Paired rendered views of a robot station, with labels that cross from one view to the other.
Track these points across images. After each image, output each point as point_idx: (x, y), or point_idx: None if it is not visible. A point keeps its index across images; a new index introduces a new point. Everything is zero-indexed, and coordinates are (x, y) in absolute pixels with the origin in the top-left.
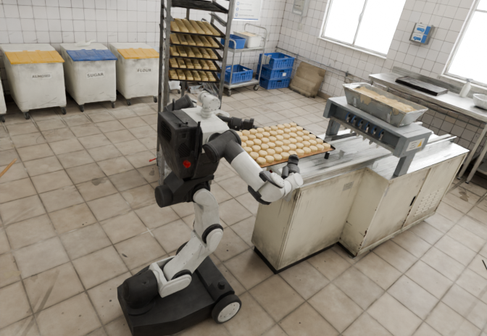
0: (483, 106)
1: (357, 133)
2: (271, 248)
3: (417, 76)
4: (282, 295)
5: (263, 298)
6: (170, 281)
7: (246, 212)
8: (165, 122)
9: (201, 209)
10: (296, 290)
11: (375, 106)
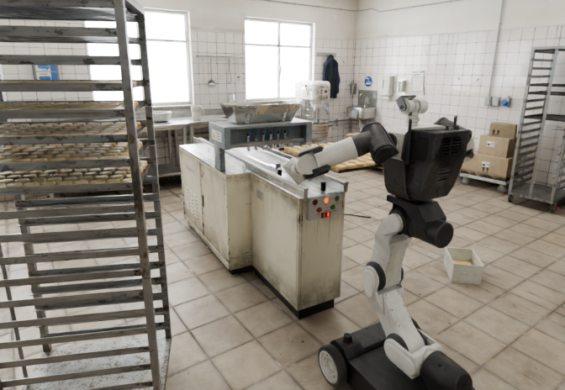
0: (164, 118)
1: (266, 144)
2: (328, 283)
3: (71, 119)
4: (359, 305)
5: (368, 318)
6: (433, 339)
7: (225, 320)
8: (425, 147)
9: (408, 239)
10: (351, 296)
11: (271, 111)
